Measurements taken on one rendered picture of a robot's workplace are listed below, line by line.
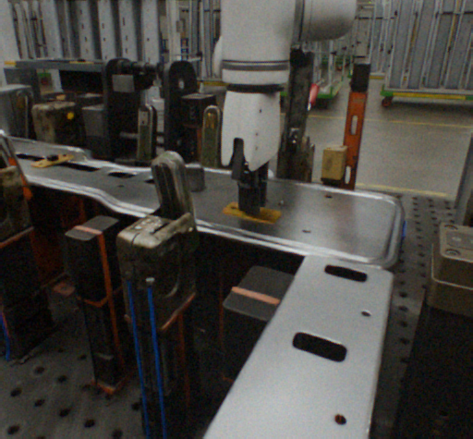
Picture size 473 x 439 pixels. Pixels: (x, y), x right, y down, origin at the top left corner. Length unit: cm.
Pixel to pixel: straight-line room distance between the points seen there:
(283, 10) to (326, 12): 5
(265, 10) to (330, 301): 32
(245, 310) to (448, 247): 21
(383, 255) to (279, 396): 24
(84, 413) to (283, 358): 44
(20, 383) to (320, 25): 72
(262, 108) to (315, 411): 33
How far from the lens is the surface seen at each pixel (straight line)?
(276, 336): 36
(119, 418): 71
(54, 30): 554
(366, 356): 36
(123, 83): 91
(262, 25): 47
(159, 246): 42
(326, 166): 68
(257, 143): 48
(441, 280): 42
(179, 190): 45
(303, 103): 70
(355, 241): 52
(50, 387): 78
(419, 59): 751
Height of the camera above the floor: 125
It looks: 24 degrees down
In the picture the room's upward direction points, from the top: straight up
